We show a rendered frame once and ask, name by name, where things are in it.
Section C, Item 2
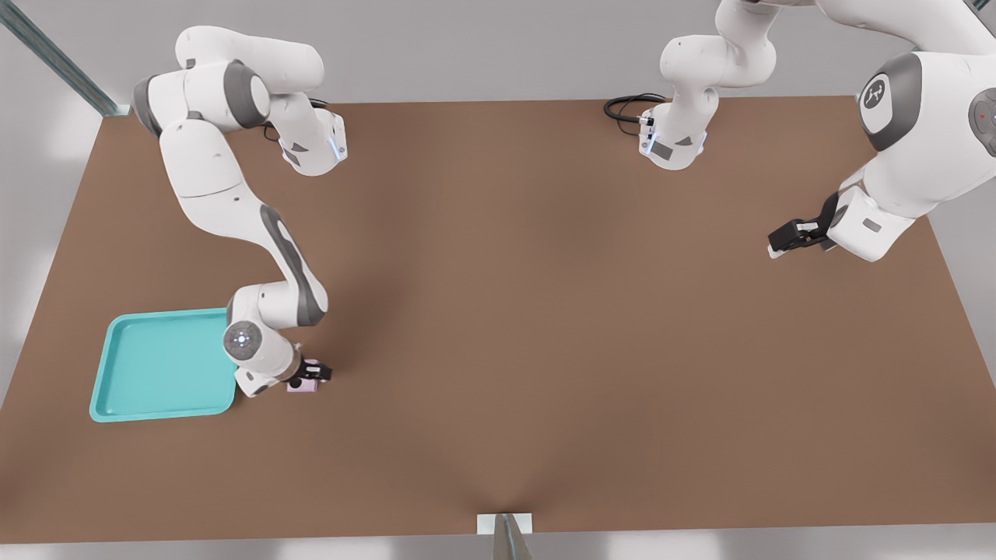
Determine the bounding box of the pale lilac phone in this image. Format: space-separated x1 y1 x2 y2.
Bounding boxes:
286 359 320 393

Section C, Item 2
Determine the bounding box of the pale blue-green tray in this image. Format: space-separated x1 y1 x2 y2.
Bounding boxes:
89 308 238 423

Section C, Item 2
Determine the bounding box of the black cable loop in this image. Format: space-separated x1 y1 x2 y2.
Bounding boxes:
604 93 670 124

